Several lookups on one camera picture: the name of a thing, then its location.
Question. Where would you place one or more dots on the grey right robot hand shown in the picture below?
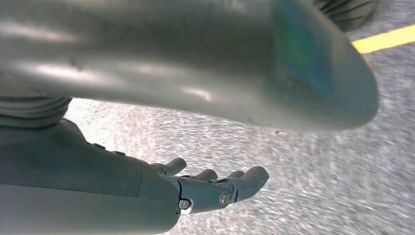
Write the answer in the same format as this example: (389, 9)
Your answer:
(81, 181)

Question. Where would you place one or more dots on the dark ribbed robot joint cover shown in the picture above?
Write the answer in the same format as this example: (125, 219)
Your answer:
(347, 13)

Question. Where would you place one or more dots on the yellow floor tape square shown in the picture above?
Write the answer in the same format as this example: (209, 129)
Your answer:
(385, 39)

